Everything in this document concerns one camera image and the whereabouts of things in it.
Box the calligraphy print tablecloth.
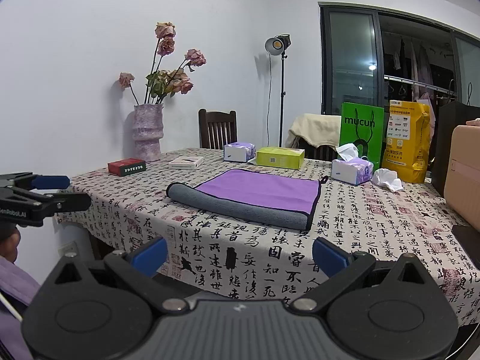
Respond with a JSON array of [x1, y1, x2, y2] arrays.
[[57, 149, 479, 325]]

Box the purple speckled ceramic vase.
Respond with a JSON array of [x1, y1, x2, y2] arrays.
[[132, 104, 164, 162]]

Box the pink beige case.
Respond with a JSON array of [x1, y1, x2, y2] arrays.
[[443, 118, 480, 231]]

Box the red rectangular box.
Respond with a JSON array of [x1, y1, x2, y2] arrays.
[[107, 158, 146, 176]]

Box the near purple tissue pack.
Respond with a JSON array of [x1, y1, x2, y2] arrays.
[[330, 143, 374, 186]]

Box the chair with beige cloth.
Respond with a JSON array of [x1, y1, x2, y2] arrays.
[[285, 113, 341, 162]]

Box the yellow printed paper bag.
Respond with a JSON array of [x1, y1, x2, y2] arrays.
[[382, 100, 431, 184]]

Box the purple tissue pack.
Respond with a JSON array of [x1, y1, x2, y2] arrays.
[[330, 143, 374, 186], [223, 141, 256, 163]]

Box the black framed glass door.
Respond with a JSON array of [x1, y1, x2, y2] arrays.
[[319, 2, 479, 115]]

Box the dark wooden chair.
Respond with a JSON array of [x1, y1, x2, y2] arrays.
[[198, 109, 238, 150]]

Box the green mucun paper bag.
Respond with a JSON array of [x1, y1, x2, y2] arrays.
[[339, 102, 384, 171]]

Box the studio light on stand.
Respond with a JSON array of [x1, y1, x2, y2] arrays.
[[264, 33, 291, 147]]

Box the far purple tissue pack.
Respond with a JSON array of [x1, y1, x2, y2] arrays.
[[223, 141, 256, 163]]

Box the black bag behind case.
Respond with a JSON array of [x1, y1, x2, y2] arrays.
[[431, 102, 480, 197]]

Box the white pink flat box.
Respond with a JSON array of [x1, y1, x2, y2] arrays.
[[168, 156, 204, 169]]

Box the dried pink rose bouquet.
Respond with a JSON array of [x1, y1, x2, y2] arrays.
[[117, 22, 207, 106]]

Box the purple grey microfibre towel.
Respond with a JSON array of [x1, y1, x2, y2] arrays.
[[166, 169, 329, 231]]

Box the crumpled white tissue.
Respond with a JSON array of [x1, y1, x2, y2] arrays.
[[371, 168, 404, 193]]

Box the lime green cardboard box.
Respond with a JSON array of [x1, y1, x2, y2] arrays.
[[256, 147, 305, 170]]

